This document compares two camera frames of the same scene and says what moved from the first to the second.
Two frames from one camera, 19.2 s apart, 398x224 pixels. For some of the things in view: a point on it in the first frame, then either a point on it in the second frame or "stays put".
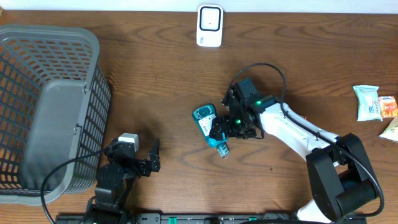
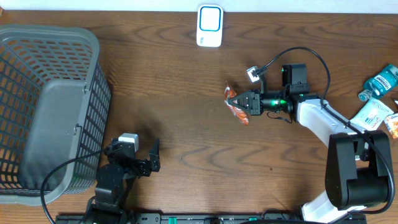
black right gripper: x=226 y=129 -> x=253 y=102
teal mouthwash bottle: x=205 y=116 -> x=380 y=84
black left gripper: x=143 y=168 stays put
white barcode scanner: x=209 y=25 stays put
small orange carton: x=388 y=106 -> x=392 y=124
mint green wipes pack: x=368 y=102 -> x=372 y=115
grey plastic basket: x=54 y=107 stays put
